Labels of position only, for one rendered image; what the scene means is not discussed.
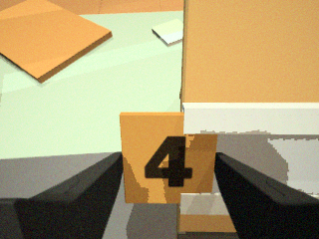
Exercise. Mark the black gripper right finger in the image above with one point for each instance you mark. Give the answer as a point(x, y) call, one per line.
point(261, 207)

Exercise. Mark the orange flat board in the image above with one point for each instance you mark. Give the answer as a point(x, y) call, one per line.
point(250, 74)
point(43, 39)

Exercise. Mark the orange tile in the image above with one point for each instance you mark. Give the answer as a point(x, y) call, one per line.
point(160, 161)

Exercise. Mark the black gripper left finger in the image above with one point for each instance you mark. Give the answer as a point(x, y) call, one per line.
point(77, 208)

